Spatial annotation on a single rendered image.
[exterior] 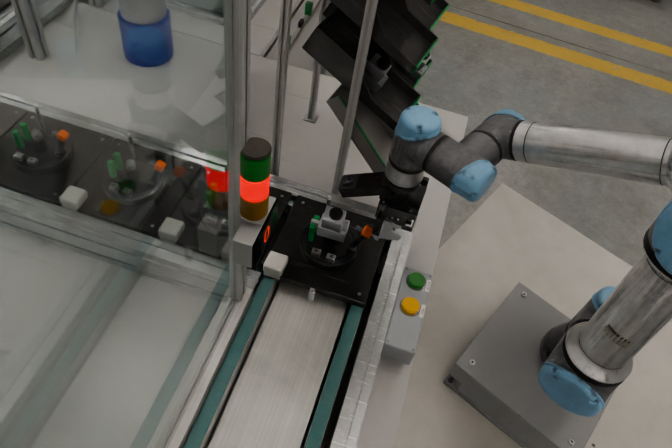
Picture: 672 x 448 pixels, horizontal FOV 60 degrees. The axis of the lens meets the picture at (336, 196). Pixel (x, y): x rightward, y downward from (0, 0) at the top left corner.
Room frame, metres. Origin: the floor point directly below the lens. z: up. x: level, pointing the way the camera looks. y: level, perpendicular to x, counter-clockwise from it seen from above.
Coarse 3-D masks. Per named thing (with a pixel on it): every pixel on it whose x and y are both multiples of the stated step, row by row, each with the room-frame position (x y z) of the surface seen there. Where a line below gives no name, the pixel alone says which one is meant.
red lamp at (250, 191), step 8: (240, 176) 0.63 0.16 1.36; (240, 184) 0.63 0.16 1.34; (248, 184) 0.62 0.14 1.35; (256, 184) 0.62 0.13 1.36; (264, 184) 0.63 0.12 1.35; (240, 192) 0.63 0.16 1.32; (248, 192) 0.62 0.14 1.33; (256, 192) 0.62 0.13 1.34; (264, 192) 0.63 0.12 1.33; (248, 200) 0.62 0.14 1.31; (256, 200) 0.62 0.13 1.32
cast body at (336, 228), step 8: (328, 208) 0.83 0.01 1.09; (336, 208) 0.82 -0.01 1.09; (328, 216) 0.80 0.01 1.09; (336, 216) 0.80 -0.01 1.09; (344, 216) 0.81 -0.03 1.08; (320, 224) 0.80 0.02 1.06; (328, 224) 0.79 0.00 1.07; (336, 224) 0.79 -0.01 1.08; (344, 224) 0.81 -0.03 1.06; (320, 232) 0.79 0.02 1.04; (328, 232) 0.79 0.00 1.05; (336, 232) 0.79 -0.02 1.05; (344, 232) 0.79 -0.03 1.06; (336, 240) 0.79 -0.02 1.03
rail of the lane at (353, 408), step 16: (400, 240) 0.88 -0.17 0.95; (384, 256) 0.81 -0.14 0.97; (400, 256) 0.83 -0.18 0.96; (384, 272) 0.77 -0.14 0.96; (400, 272) 0.78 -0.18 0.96; (384, 288) 0.73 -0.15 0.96; (384, 304) 0.69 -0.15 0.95; (368, 320) 0.64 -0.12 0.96; (384, 320) 0.65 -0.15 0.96; (368, 336) 0.60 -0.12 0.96; (384, 336) 0.61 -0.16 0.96; (368, 352) 0.57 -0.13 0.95; (368, 368) 0.53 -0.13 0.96; (352, 384) 0.49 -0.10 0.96; (368, 384) 0.50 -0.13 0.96; (352, 400) 0.46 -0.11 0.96; (352, 416) 0.43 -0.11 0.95; (336, 432) 0.40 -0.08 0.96; (352, 432) 0.40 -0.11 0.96
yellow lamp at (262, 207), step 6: (240, 198) 0.63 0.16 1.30; (240, 204) 0.63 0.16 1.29; (246, 204) 0.62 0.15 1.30; (252, 204) 0.62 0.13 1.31; (258, 204) 0.62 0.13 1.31; (264, 204) 0.63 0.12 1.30; (240, 210) 0.63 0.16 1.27; (246, 210) 0.62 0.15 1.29; (252, 210) 0.62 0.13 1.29; (258, 210) 0.62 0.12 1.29; (264, 210) 0.63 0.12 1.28; (246, 216) 0.62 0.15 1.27; (252, 216) 0.62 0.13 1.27; (258, 216) 0.62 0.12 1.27; (264, 216) 0.63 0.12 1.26
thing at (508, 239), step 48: (480, 240) 1.01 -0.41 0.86; (528, 240) 1.04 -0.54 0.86; (576, 240) 1.07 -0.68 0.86; (432, 288) 0.82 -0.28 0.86; (480, 288) 0.85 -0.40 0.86; (528, 288) 0.88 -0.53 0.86; (576, 288) 0.91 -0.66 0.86; (432, 336) 0.69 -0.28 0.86; (432, 384) 0.57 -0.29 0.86; (624, 384) 0.66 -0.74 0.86; (432, 432) 0.47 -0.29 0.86; (480, 432) 0.49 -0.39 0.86; (624, 432) 0.55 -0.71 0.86
